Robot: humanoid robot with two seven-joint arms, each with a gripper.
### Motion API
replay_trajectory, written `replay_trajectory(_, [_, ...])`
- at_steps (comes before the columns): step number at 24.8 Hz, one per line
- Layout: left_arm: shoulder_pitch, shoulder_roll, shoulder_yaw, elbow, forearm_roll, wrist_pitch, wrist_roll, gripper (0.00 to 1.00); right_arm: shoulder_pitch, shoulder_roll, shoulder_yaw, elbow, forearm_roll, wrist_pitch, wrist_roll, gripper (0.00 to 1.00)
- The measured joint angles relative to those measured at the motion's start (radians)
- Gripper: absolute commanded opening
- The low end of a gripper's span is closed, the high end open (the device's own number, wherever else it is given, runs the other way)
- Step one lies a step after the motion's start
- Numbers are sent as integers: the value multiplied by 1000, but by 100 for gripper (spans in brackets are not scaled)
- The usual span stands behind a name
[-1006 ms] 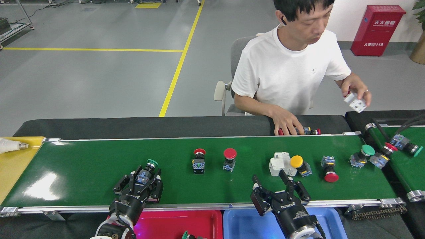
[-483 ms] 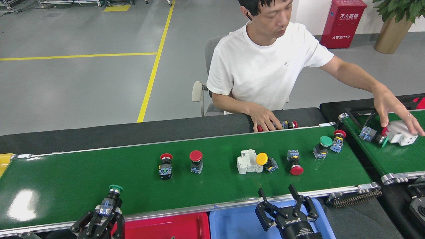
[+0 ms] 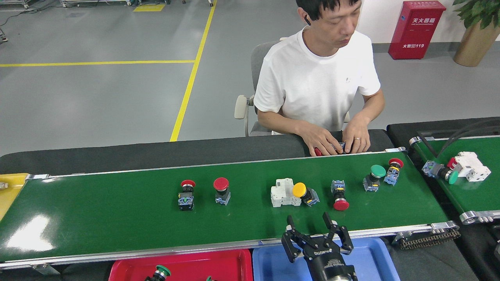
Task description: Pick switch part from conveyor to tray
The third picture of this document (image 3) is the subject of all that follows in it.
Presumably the black cable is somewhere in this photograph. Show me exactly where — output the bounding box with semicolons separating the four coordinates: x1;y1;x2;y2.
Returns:
438;118;500;157

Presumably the person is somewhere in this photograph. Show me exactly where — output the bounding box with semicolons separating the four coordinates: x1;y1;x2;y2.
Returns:
253;0;386;157

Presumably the green potted plant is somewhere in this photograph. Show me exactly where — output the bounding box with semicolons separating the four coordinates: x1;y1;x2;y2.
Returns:
453;0;500;30

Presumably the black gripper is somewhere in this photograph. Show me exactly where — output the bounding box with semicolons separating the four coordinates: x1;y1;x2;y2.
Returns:
281;212;358;281

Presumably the red fire extinguisher box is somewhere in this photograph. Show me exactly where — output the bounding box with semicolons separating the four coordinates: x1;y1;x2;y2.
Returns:
388;0;446;60

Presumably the yellow plastic tray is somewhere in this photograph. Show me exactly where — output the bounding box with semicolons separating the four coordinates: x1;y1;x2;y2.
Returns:
0;173;30;221

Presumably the conveyor drive chain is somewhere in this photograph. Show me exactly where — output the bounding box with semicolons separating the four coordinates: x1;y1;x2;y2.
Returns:
398;228;461;250

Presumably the yellow push button switch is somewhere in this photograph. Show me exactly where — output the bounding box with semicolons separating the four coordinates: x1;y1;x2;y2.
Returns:
292;182;320;207

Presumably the white circuit breaker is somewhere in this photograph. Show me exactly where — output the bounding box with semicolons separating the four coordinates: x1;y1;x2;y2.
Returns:
446;151;491;183
271;178;302;208

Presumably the red plastic tray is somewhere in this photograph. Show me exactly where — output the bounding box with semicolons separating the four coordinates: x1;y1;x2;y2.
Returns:
109;249;254;281

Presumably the blue plastic tray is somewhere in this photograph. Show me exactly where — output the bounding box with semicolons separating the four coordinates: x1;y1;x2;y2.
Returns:
252;237;401;281

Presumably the green mushroom button switch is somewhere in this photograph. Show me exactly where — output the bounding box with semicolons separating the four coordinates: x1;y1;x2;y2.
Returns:
362;164;387;192

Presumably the grey office chair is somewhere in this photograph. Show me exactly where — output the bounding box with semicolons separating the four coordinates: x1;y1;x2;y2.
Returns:
234;38;350;137

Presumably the person's left hand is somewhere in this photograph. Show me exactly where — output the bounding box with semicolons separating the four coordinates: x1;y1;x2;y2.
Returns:
342;115;371;154

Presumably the tan plant pot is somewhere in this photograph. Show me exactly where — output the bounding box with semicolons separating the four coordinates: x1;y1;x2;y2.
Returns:
453;20;500;67

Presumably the green side conveyor belt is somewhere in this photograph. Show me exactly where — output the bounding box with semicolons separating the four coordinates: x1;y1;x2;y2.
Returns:
409;135;500;225

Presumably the person's right hand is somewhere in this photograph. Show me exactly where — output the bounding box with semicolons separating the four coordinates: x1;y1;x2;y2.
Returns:
301;121;344;157

